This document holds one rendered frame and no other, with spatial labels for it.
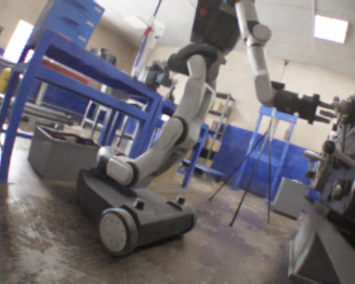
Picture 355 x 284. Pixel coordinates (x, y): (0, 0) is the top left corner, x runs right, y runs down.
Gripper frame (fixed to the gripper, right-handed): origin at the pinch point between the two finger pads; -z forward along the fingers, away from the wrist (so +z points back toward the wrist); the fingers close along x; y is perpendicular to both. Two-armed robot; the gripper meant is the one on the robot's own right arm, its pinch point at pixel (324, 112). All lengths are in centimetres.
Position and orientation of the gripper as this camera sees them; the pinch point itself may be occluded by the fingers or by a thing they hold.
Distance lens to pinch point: 80.0
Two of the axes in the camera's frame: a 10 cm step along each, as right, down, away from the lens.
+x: 1.9, 7.2, 6.7
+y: -5.8, 6.3, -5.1
